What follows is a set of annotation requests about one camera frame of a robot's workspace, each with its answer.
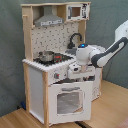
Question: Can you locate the grey toy sink basin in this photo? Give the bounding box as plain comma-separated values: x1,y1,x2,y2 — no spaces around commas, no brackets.
65,48,77,56

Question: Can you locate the toy microwave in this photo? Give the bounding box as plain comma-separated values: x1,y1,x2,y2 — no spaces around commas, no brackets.
66,3,90,21

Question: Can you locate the wooden toy kitchen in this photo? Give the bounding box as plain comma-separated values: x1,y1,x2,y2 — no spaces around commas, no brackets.
22,2,102,127

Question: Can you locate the black toy stovetop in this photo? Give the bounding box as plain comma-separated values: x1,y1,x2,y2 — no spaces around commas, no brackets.
35,53,71,66

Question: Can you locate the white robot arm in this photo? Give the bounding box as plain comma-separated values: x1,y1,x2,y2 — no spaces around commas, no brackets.
68,20,128,79

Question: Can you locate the silver toy pot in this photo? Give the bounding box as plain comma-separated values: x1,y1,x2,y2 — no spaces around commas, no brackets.
39,51,54,62

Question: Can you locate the white oven door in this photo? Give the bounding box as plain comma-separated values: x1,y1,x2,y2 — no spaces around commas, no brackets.
49,81,93,124

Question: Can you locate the grey range hood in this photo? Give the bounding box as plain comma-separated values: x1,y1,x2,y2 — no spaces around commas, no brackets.
35,6,64,27

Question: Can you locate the black toy faucet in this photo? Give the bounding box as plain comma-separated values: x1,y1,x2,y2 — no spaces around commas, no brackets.
67,33,82,49

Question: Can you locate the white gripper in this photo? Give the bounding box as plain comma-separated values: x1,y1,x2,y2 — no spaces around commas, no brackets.
68,63,95,79

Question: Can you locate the red oven knob left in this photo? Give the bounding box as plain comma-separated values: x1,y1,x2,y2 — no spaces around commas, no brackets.
54,73,60,79

